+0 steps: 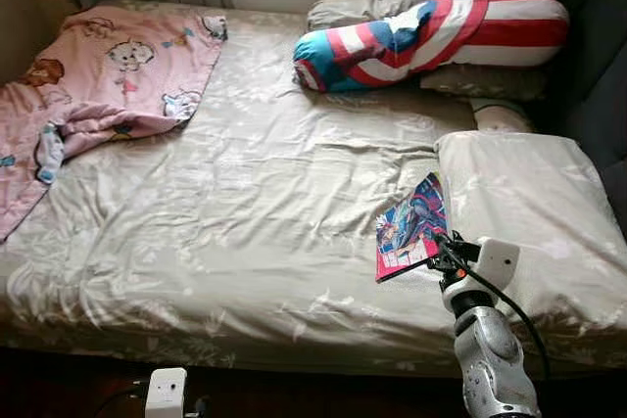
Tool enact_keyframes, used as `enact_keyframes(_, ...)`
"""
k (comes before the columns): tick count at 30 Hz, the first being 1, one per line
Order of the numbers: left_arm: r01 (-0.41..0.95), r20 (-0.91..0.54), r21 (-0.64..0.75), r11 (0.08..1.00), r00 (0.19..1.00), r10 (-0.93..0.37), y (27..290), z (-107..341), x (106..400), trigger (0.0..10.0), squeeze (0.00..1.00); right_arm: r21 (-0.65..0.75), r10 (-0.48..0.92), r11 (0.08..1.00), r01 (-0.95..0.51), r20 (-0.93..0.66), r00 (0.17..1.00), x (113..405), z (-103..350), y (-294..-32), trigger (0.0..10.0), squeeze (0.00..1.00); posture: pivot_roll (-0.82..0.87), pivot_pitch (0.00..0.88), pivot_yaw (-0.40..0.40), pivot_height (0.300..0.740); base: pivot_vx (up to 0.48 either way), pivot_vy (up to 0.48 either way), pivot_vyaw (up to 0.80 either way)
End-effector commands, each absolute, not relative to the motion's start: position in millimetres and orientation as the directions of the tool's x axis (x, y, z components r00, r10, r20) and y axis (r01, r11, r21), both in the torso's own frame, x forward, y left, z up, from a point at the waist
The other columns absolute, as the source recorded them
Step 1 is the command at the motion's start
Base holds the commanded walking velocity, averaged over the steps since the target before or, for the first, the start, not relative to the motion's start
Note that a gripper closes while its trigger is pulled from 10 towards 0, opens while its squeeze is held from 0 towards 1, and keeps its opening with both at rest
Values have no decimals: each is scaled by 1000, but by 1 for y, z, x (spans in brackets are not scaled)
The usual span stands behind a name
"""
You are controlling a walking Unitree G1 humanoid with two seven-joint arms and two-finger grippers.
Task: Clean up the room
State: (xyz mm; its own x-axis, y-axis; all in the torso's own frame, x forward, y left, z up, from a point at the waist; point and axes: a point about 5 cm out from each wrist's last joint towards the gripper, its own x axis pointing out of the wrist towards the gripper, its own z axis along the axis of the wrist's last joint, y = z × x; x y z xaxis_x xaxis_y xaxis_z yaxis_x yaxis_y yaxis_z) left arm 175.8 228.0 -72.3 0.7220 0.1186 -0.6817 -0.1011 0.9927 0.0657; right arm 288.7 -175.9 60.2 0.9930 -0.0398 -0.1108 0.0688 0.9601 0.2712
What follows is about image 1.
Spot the colourful comic book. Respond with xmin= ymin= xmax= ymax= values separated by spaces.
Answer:
xmin=375 ymin=172 xmax=450 ymax=284

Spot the pink cartoon blanket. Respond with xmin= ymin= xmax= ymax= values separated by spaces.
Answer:
xmin=0 ymin=4 xmax=228 ymax=243

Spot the large beige floral pillow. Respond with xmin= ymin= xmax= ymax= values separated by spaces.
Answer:
xmin=434 ymin=131 xmax=627 ymax=336

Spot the flat beige pillow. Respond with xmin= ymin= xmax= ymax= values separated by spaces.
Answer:
xmin=419 ymin=64 xmax=548 ymax=103

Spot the beige floral bed sheet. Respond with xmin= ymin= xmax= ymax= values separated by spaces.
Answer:
xmin=0 ymin=0 xmax=627 ymax=380

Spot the red white blue striped cushion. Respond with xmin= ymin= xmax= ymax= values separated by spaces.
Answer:
xmin=292 ymin=0 xmax=571 ymax=94

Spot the dark grey upholstered furniture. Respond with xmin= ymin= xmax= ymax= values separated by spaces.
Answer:
xmin=544 ymin=0 xmax=627 ymax=233

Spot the small beige pillow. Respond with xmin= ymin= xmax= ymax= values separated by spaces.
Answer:
xmin=307 ymin=0 xmax=385 ymax=32

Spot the blue and white sock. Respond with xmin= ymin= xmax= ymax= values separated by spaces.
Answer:
xmin=36 ymin=124 xmax=65 ymax=184

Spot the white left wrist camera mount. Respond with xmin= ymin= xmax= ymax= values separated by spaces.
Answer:
xmin=145 ymin=368 xmax=187 ymax=418

